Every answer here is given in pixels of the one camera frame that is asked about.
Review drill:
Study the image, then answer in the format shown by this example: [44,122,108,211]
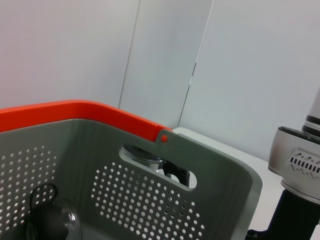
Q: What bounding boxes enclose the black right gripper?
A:
[246,189,320,240]

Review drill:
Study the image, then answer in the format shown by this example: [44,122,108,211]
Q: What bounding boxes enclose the glass teacup with black holder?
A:
[24,183,83,240]

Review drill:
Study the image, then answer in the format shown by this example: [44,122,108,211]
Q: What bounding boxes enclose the grey perforated storage bin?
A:
[0,118,263,240]

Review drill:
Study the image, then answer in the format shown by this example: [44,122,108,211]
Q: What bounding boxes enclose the glass pot with black lid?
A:
[121,144,191,187]

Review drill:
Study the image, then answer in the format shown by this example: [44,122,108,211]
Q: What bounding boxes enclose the right wrist camera housing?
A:
[267,126,320,202]

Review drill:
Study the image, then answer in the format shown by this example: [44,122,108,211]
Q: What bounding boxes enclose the orange bin handle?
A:
[0,99,173,146]

